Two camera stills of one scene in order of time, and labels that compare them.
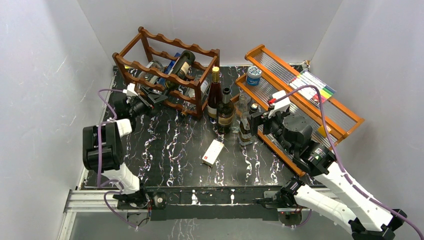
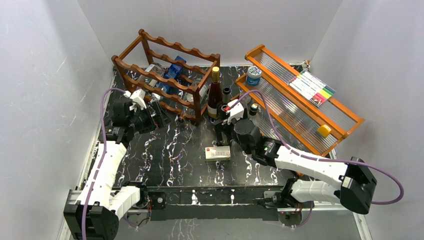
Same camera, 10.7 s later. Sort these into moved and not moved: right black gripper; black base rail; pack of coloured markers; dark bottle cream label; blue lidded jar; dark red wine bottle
Moved: right black gripper; dark bottle cream label
Not moved: pack of coloured markers; black base rail; dark red wine bottle; blue lidded jar
